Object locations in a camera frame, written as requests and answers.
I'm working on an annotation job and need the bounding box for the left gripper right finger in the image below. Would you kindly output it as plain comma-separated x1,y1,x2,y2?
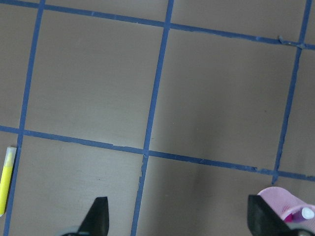
247,195,315,236

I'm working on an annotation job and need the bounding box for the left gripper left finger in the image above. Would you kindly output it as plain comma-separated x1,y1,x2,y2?
61,197,109,236

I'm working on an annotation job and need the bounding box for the purple pen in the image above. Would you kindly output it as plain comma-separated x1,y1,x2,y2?
292,207,315,223

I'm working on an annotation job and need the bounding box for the pink mesh cup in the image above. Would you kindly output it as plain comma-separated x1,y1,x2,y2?
258,187,315,232

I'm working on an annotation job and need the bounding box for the yellow pen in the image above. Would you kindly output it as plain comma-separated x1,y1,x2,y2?
0,147,17,217

